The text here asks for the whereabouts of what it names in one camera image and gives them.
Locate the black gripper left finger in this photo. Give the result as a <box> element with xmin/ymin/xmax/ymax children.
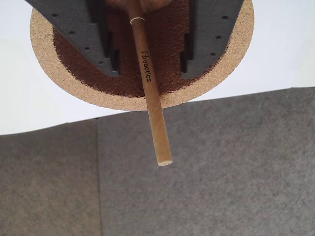
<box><xmin>26</xmin><ymin>0</ymin><xmax>122</xmax><ymax>78</ymax></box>

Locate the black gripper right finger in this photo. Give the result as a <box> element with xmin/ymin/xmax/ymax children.
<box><xmin>180</xmin><ymin>0</ymin><xmax>246</xmax><ymax>80</ymax></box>

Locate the tan wooden pen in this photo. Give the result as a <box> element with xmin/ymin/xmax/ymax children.
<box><xmin>125</xmin><ymin>0</ymin><xmax>174</xmax><ymax>167</ymax></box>

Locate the brown cork pen holder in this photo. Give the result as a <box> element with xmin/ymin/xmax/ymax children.
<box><xmin>30</xmin><ymin>0</ymin><xmax>255</xmax><ymax>112</ymax></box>

